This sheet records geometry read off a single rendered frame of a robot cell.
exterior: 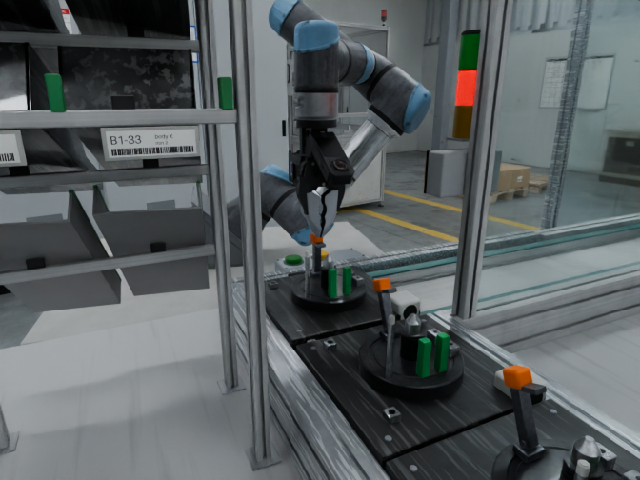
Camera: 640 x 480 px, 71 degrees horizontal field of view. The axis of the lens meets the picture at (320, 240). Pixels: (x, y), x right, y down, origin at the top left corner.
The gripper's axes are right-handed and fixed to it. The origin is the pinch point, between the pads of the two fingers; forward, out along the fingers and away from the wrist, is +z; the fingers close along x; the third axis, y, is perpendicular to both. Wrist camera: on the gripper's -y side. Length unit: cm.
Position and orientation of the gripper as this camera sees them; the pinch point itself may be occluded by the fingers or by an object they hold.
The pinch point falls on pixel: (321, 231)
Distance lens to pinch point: 82.1
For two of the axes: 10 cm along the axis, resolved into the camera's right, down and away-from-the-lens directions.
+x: -9.1, 1.3, -4.0
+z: 0.0, 9.5, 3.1
